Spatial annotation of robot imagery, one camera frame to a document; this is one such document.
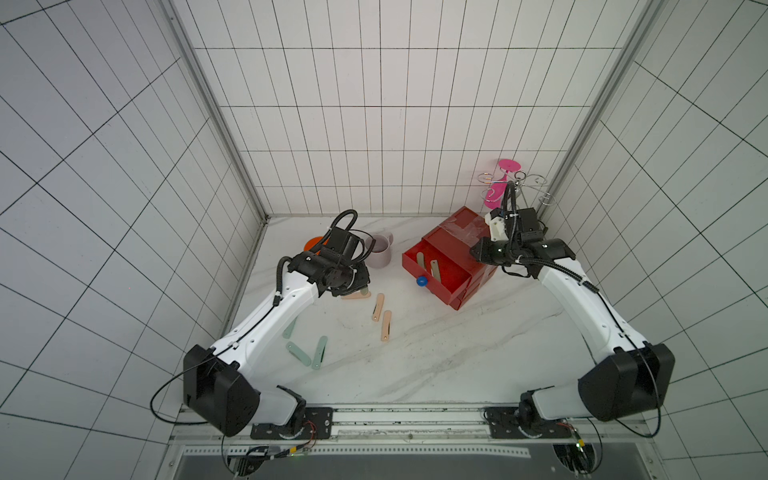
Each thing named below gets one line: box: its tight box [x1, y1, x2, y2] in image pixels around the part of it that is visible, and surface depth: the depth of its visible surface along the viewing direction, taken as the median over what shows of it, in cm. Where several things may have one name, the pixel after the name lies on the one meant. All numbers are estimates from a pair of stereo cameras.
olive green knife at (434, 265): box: [430, 259, 441, 282], surface depth 87 cm
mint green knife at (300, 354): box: [286, 341, 312, 367], surface depth 86 cm
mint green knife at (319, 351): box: [312, 335, 328, 370], surface depth 85 cm
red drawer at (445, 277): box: [402, 239, 473, 305], surface depth 83 cm
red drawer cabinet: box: [402, 206, 498, 311], surface depth 85 cm
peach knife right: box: [381, 310, 392, 341], surface depth 92 cm
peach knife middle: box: [372, 292, 385, 322], surface depth 95 cm
